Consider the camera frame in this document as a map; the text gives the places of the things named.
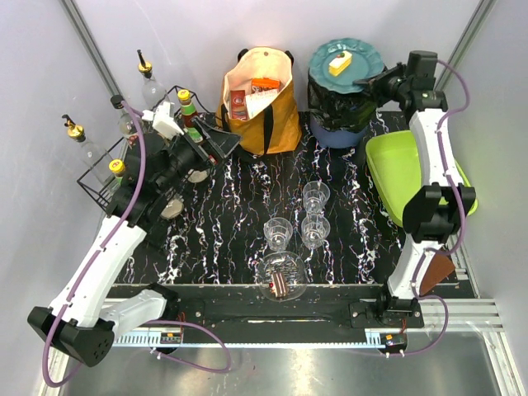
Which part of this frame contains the clear glass tumbler middle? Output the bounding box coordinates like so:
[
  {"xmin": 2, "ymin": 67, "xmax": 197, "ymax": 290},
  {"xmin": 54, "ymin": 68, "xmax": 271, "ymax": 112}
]
[{"xmin": 301, "ymin": 214, "xmax": 331, "ymax": 249}]

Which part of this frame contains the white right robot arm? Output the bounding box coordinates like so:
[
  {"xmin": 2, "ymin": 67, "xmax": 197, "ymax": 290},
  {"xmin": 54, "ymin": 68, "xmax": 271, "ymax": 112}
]
[{"xmin": 349, "ymin": 50, "xmax": 476, "ymax": 328}]

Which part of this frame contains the clear oil bottle gold spout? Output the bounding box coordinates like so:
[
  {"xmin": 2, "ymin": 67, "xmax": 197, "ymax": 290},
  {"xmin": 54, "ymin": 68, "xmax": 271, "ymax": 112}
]
[{"xmin": 62, "ymin": 114, "xmax": 113, "ymax": 186}]

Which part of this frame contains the clear glass tumbler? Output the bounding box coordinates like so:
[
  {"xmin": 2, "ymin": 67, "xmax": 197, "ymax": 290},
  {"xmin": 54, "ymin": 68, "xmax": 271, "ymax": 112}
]
[
  {"xmin": 302, "ymin": 181, "xmax": 330, "ymax": 214},
  {"xmin": 263, "ymin": 217, "xmax": 293, "ymax": 252},
  {"xmin": 301, "ymin": 214, "xmax": 331, "ymax": 249}
]

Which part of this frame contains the glass jar front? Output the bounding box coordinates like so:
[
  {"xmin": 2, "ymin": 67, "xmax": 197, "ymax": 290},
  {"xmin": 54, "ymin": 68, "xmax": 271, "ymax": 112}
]
[{"xmin": 160, "ymin": 198, "xmax": 184, "ymax": 220}]

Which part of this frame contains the clear glass tumbler left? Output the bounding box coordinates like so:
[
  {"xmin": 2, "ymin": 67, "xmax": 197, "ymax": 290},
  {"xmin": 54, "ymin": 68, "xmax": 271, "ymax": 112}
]
[{"xmin": 263, "ymin": 217, "xmax": 293, "ymax": 252}]

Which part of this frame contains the clear glass bowl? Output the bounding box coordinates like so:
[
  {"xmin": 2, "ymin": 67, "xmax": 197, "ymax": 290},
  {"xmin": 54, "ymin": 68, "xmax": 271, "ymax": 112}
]
[{"xmin": 257, "ymin": 251, "xmax": 308, "ymax": 303}]

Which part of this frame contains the orange snack box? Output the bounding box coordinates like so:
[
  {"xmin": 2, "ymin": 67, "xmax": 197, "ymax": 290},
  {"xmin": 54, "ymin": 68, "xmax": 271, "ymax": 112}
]
[{"xmin": 251, "ymin": 78, "xmax": 281, "ymax": 93}]

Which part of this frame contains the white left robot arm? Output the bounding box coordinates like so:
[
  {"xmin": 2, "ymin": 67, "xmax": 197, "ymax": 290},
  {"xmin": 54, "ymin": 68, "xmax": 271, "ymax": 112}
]
[{"xmin": 27, "ymin": 117, "xmax": 241, "ymax": 367}]

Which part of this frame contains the clear bottle black cap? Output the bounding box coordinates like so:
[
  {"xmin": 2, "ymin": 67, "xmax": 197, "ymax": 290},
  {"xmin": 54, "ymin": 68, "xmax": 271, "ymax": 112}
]
[{"xmin": 110, "ymin": 95, "xmax": 144, "ymax": 147}]

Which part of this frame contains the glass jar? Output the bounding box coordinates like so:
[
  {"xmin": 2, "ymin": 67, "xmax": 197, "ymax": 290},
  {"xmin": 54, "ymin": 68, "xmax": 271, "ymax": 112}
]
[
  {"xmin": 160, "ymin": 198, "xmax": 184, "ymax": 220},
  {"xmin": 187, "ymin": 169, "xmax": 210, "ymax": 184}
]

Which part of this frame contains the brown scouring pad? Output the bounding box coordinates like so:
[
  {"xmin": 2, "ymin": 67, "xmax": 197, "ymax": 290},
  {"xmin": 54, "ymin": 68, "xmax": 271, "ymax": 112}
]
[{"xmin": 419, "ymin": 253, "xmax": 455, "ymax": 296}]

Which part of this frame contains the trash bin with black liner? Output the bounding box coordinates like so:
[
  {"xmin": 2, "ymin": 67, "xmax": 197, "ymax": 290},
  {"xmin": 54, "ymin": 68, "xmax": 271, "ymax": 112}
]
[{"xmin": 307, "ymin": 73, "xmax": 377, "ymax": 149}]

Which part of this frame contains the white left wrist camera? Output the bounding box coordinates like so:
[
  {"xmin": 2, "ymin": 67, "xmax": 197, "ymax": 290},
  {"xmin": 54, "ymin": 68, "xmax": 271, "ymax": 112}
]
[{"xmin": 141, "ymin": 101, "xmax": 184, "ymax": 140}]

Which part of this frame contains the orange canvas tote bag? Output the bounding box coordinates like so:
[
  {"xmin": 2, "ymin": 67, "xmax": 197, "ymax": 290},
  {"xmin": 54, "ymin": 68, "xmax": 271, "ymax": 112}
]
[{"xmin": 216, "ymin": 46, "xmax": 301, "ymax": 163}]

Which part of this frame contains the red sauce bottle yellow cap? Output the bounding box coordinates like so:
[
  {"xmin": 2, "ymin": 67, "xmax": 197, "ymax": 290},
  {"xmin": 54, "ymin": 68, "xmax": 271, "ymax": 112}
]
[{"xmin": 108, "ymin": 159, "xmax": 126, "ymax": 185}]

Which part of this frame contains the lime green plastic tub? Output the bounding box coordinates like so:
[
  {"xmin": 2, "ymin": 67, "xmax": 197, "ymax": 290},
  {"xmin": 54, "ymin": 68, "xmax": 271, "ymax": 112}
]
[{"xmin": 365, "ymin": 130, "xmax": 479, "ymax": 229}]

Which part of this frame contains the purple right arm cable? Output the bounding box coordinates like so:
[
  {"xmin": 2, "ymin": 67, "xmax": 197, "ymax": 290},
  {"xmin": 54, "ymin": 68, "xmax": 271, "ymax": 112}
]
[{"xmin": 342, "ymin": 59, "xmax": 472, "ymax": 358}]

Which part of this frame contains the clear glass tumbler rear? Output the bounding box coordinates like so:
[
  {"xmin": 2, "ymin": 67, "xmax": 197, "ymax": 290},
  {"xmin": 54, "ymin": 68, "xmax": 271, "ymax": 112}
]
[{"xmin": 302, "ymin": 181, "xmax": 330, "ymax": 214}]

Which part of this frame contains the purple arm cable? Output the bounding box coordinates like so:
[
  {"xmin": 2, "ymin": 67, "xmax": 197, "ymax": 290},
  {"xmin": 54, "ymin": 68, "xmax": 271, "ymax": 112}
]
[
  {"xmin": 40, "ymin": 98, "xmax": 233, "ymax": 389},
  {"xmin": 342, "ymin": 59, "xmax": 472, "ymax": 358}
]

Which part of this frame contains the red snack box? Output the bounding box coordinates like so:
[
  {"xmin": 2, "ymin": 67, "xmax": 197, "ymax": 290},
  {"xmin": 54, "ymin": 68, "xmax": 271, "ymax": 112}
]
[{"xmin": 229, "ymin": 90, "xmax": 248, "ymax": 120}]

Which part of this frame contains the black wire dish rack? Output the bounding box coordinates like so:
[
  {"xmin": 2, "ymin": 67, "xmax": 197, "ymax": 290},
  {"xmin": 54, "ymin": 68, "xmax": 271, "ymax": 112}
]
[{"xmin": 77, "ymin": 85, "xmax": 232, "ymax": 250}]

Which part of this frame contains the teal ceramic plate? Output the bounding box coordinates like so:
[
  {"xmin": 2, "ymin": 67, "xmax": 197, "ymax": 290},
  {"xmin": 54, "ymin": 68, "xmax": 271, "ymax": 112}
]
[{"xmin": 309, "ymin": 38, "xmax": 384, "ymax": 94}]

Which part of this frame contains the chocolate cake slice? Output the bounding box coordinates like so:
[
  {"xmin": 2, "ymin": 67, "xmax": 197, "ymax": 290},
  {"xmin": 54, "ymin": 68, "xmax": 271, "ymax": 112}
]
[{"xmin": 269, "ymin": 271, "xmax": 289, "ymax": 299}]

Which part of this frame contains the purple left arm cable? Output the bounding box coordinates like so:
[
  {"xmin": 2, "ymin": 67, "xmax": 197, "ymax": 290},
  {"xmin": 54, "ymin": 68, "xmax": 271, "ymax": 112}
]
[{"xmin": 40, "ymin": 98, "xmax": 233, "ymax": 389}]

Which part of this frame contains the white paper package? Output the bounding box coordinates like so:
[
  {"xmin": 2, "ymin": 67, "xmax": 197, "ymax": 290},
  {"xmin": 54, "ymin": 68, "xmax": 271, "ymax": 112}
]
[{"xmin": 245, "ymin": 89, "xmax": 278, "ymax": 119}]

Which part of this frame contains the yellow cake slice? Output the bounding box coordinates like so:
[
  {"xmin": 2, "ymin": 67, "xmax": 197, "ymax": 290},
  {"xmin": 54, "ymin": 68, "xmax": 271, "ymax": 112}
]
[{"xmin": 328, "ymin": 50, "xmax": 353, "ymax": 77}]

